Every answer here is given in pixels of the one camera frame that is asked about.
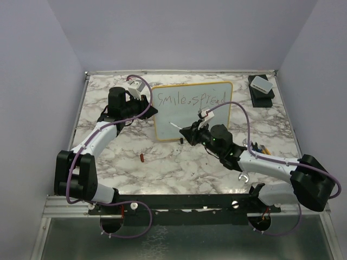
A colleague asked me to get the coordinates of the black box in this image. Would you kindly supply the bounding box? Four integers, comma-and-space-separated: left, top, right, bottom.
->
251, 93, 274, 108
248, 74, 275, 99

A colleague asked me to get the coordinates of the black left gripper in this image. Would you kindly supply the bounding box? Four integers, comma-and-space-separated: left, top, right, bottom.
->
122, 93, 158, 120

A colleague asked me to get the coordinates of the lower black box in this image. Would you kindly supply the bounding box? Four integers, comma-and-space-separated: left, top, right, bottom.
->
251, 93, 274, 108

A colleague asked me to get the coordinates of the yellow framed whiteboard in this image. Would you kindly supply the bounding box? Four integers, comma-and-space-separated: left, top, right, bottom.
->
152, 81, 233, 141

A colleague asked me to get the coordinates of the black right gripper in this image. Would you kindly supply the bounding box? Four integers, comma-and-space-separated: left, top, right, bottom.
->
181, 119, 222, 157

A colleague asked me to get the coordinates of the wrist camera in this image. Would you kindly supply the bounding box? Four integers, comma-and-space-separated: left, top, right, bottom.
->
128, 80, 145, 100
198, 109, 214, 129

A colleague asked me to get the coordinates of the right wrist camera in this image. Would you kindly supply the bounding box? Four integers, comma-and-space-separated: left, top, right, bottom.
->
198, 109, 214, 129

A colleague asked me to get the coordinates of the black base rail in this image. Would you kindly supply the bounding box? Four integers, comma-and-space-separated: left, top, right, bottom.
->
89, 184, 282, 227

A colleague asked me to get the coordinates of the white network switch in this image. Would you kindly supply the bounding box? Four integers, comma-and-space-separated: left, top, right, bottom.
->
250, 76, 273, 94

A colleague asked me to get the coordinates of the upper black box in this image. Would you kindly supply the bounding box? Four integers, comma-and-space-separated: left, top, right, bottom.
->
248, 74, 275, 99

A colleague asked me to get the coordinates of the blue handled tool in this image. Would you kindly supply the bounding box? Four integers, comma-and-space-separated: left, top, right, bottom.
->
250, 142, 262, 153

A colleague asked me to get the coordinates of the silver open-end wrench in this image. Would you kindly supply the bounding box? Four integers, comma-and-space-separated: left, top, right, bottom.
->
238, 172, 249, 184

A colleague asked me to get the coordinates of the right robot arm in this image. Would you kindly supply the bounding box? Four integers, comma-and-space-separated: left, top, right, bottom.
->
180, 122, 335, 212

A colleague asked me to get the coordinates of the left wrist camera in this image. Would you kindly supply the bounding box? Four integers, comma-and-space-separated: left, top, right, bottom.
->
128, 80, 145, 100

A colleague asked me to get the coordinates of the yellow utility knife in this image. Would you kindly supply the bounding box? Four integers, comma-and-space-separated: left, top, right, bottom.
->
260, 145, 271, 155

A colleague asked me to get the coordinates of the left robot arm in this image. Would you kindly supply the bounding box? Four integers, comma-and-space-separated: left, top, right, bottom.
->
54, 87, 158, 214

